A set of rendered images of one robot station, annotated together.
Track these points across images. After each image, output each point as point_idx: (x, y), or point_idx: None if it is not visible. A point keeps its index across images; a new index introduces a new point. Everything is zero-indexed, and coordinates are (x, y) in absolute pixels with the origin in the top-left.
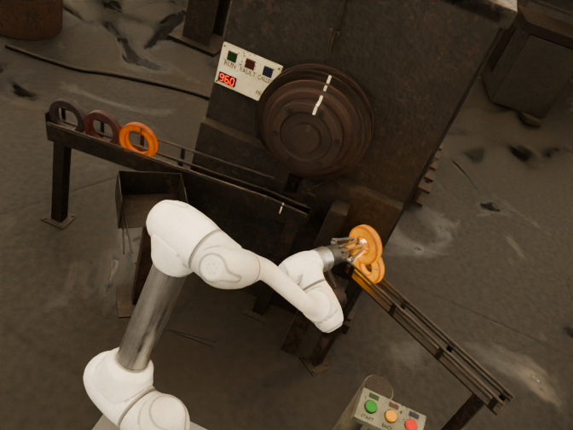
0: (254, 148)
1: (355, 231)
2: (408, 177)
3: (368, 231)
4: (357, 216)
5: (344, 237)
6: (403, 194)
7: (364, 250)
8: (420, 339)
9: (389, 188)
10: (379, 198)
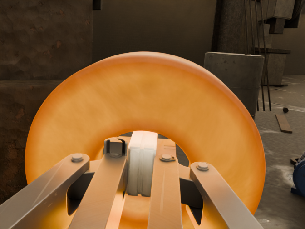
0: None
1: (58, 131)
2: (73, 7)
3: (146, 57)
4: (11, 161)
5: (12, 196)
6: (84, 58)
7: (218, 176)
8: None
9: (46, 56)
10: (40, 83)
